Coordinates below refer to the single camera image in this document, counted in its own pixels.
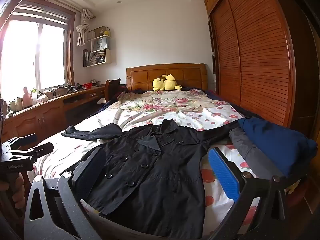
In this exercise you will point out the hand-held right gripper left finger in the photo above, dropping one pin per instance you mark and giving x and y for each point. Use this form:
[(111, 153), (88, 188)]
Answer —
[(88, 172)]

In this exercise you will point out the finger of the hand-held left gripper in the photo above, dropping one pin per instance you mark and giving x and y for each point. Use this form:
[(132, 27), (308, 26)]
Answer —
[(25, 140), (41, 148)]

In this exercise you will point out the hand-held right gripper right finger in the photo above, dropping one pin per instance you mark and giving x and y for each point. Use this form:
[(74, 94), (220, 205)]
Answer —
[(223, 173)]

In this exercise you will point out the black double-breasted coat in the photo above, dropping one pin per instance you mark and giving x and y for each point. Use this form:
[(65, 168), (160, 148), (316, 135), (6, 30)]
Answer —
[(155, 172)]

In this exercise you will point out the person's left hand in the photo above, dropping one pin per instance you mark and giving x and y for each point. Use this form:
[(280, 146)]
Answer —
[(18, 190)]

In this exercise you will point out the long wooden desk cabinet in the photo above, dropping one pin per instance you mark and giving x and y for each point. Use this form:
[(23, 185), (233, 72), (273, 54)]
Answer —
[(37, 120)]

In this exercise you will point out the folded grey garment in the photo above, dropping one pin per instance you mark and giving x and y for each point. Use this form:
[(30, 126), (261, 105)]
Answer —
[(250, 150)]

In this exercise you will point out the pale pink bottle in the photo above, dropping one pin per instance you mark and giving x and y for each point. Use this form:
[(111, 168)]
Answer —
[(26, 98)]

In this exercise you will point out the small white box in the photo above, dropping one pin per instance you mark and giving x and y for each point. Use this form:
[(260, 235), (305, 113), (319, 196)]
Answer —
[(42, 99)]

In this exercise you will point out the white strawberry print bedsheet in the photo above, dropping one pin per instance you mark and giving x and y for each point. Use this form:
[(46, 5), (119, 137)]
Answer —
[(215, 120)]

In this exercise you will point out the folded blue garment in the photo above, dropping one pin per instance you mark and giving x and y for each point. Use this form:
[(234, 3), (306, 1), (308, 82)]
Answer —
[(275, 140)]

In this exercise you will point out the red basket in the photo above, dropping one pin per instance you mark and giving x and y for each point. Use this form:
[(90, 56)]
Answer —
[(87, 86)]

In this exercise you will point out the dark blue bedding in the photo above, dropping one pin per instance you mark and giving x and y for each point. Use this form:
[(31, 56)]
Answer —
[(197, 90)]

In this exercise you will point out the wooden framed window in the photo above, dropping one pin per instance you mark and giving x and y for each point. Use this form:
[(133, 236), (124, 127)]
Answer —
[(32, 52)]

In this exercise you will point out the wooden chair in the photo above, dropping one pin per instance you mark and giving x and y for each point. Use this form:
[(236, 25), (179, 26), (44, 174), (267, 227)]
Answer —
[(113, 85)]

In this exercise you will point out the beige floral quilt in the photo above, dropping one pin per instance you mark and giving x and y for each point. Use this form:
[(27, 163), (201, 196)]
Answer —
[(162, 102)]

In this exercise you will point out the yellow plush toy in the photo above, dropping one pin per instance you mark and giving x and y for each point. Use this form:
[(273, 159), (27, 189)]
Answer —
[(166, 83)]

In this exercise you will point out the white box shelf with books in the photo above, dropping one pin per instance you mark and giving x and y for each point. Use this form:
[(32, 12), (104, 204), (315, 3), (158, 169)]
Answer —
[(97, 57)]

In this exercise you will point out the wooden bed headboard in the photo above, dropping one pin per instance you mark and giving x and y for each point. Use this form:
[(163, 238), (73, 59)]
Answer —
[(140, 76)]

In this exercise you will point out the white paper bag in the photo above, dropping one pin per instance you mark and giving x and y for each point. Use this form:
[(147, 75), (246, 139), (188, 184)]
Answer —
[(100, 43)]

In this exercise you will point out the wardrobe side shelf niche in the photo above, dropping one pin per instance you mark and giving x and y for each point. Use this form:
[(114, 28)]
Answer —
[(212, 52)]

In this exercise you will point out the wooden louvred wardrobe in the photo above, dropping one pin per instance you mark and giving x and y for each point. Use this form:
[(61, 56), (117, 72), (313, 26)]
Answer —
[(252, 55)]

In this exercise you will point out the tied beige curtain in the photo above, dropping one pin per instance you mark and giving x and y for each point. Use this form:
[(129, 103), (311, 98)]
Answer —
[(82, 28)]

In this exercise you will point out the slanted white wall shelf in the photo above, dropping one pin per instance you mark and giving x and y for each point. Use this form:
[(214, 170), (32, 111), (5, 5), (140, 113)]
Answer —
[(96, 33)]

